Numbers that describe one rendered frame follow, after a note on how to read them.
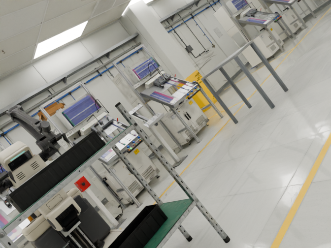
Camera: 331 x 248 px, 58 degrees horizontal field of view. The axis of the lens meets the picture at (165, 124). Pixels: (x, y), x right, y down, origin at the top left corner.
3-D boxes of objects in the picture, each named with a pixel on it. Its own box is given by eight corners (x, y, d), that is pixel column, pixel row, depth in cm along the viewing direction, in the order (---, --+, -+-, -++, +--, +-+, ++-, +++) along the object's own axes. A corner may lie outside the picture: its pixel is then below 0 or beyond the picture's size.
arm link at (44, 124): (45, 123, 224) (34, 129, 219) (42, 113, 215) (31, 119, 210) (55, 132, 220) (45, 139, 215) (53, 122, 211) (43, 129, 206)
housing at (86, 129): (109, 120, 468) (107, 113, 459) (85, 138, 440) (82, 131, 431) (106, 118, 472) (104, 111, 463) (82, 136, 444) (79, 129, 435)
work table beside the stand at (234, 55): (274, 108, 365) (234, 55, 358) (235, 124, 423) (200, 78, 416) (288, 89, 389) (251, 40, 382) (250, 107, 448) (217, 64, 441)
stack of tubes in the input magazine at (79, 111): (100, 108, 460) (88, 94, 458) (74, 126, 431) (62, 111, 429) (97, 110, 470) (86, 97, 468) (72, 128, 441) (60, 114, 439)
